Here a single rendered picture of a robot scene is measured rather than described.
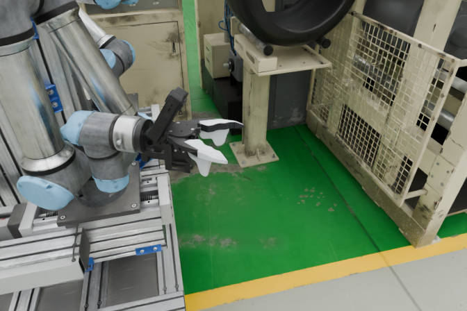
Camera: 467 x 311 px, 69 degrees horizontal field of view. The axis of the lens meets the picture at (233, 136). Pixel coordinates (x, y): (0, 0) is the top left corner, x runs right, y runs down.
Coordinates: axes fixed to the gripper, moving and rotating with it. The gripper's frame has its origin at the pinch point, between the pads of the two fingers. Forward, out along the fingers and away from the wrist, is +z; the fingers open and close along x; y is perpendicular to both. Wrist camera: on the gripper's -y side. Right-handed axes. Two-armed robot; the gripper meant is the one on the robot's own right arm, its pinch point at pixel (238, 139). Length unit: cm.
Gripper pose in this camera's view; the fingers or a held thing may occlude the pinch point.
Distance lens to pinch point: 65.3
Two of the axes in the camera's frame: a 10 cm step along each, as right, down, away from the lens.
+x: -2.1, 4.5, -8.7
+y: -0.3, 8.9, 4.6
